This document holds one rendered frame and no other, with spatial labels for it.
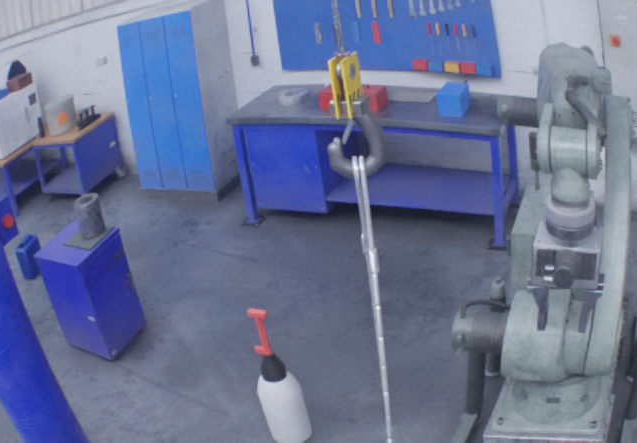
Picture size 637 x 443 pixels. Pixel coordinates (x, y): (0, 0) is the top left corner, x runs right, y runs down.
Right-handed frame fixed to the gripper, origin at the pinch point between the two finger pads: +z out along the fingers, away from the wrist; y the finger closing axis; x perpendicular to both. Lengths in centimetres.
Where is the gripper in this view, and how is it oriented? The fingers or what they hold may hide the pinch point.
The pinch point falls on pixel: (563, 318)
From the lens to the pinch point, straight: 205.0
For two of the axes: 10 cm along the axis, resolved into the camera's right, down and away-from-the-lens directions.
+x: -3.9, 4.8, -7.9
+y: -9.1, -0.8, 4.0
